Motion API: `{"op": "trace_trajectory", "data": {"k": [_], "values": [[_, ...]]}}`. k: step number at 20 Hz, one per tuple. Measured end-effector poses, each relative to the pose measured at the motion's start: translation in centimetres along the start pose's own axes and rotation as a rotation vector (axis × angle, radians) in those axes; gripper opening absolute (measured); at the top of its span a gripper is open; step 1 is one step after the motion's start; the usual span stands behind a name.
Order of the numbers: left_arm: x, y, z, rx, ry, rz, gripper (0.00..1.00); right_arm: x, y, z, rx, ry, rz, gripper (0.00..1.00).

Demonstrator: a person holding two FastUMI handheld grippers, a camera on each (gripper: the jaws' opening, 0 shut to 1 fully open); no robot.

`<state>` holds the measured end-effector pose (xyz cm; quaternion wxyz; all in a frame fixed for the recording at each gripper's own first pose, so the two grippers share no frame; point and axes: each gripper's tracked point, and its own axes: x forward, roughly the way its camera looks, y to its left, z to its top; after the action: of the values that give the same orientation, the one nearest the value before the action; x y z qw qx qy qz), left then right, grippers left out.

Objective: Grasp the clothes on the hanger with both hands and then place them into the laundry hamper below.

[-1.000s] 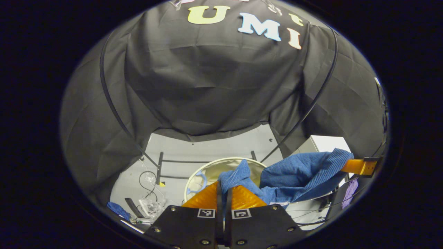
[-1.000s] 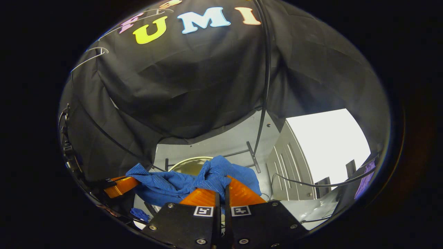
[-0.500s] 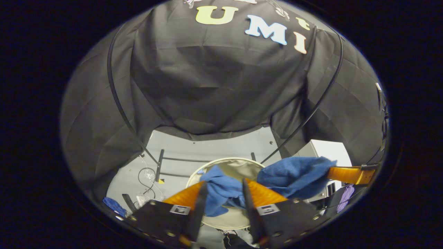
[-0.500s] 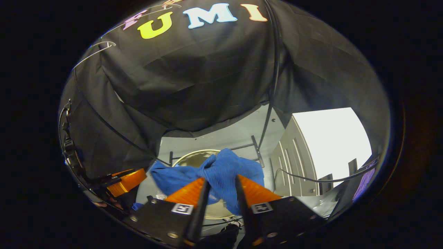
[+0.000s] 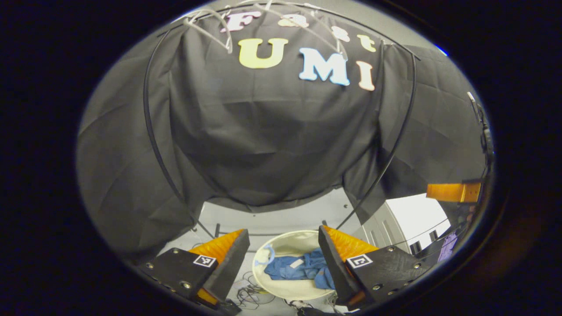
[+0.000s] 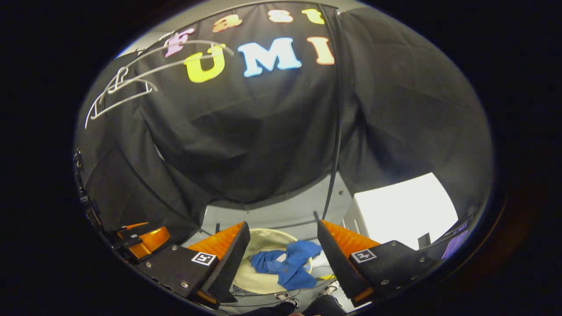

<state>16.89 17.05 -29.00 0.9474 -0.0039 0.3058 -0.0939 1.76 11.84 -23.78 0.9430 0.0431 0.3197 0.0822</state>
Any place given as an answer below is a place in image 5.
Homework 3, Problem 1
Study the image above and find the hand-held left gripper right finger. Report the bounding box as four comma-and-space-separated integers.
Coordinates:
318, 225, 433, 310

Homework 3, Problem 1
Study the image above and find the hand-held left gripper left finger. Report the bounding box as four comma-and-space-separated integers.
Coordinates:
138, 228, 251, 308

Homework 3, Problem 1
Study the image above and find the blue jacket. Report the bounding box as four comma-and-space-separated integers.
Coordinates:
263, 248, 336, 290

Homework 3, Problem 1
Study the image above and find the cream laundry hamper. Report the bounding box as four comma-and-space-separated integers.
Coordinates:
252, 230, 347, 301

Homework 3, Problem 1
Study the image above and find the black metal clothes rack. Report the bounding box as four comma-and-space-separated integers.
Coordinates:
143, 2, 420, 240

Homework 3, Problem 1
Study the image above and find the white plastic hanger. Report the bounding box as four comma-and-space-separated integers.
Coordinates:
263, 0, 349, 60
182, 9, 233, 54

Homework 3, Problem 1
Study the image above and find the purple cloth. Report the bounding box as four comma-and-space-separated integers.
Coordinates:
439, 235, 458, 262

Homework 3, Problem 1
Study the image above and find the dark metal stand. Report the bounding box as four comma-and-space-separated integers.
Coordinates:
466, 91, 496, 167

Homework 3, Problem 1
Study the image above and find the black backdrop cloth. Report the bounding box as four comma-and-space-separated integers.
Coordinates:
77, 4, 492, 259

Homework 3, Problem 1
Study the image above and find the black floor cable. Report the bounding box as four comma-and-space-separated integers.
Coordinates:
235, 271, 277, 310

